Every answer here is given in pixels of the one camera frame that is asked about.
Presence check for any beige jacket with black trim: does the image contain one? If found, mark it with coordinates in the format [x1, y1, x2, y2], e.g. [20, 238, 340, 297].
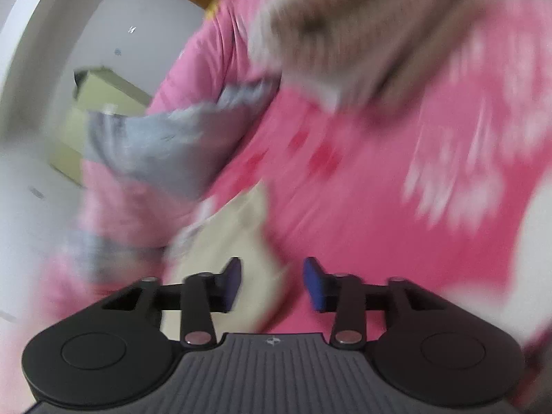
[164, 181, 303, 337]

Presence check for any pink grey floral quilt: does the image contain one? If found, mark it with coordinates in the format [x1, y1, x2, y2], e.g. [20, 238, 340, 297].
[43, 0, 285, 311]

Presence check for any pale green wardrobe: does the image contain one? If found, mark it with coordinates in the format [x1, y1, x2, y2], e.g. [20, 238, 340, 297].
[47, 67, 151, 186]

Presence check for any pink floral fleece blanket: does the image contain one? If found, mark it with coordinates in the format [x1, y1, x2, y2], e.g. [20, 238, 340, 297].
[198, 0, 552, 354]

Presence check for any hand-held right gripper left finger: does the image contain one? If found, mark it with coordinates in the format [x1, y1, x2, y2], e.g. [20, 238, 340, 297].
[101, 256, 242, 349]

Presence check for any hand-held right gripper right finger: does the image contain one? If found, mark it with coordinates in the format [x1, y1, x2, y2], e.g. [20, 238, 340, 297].
[303, 256, 445, 349]

